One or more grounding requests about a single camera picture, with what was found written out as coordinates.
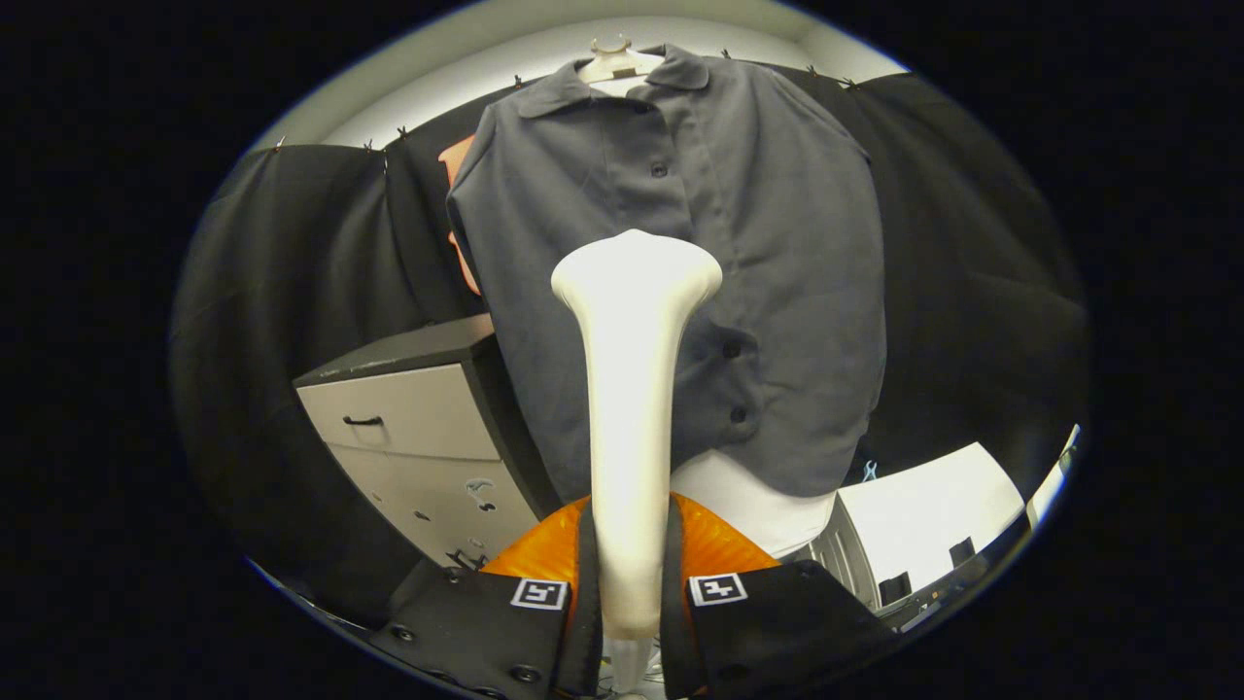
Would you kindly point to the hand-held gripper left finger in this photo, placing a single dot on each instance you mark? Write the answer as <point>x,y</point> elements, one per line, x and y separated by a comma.
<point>589,622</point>

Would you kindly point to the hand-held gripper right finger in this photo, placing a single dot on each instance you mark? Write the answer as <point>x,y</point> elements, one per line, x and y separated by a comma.
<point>673,632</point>

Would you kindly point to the white garment steamer head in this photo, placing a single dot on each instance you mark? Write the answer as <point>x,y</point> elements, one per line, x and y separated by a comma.
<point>632,437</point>

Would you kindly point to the grey collared button shirt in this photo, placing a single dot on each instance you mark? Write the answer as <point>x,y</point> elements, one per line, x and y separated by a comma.
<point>777,292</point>

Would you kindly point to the white mannequin torso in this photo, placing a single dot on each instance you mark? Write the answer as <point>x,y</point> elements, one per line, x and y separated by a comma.
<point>758,506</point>

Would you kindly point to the small black box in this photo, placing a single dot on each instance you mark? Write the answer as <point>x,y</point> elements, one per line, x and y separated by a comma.
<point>962,552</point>
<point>895,588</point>

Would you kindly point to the grey drawer cabinet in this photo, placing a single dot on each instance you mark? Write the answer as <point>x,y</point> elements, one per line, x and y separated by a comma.
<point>418,418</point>

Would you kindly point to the white cabinet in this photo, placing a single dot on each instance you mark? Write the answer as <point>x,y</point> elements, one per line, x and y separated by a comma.
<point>923,515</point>

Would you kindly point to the white side table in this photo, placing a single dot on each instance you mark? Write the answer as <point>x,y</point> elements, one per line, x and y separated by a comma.
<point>1054,481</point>

